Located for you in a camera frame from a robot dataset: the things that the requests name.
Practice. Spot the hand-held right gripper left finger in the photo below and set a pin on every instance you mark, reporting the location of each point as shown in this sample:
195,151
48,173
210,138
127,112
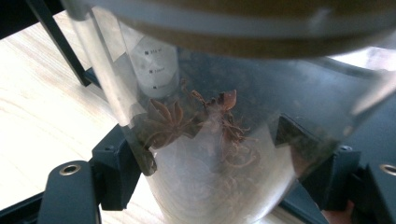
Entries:
113,174

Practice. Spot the tall glass jar wooden lid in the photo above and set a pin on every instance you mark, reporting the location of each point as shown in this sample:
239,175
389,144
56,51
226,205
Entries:
202,174

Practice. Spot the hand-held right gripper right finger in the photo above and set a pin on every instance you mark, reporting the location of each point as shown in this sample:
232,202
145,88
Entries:
336,180

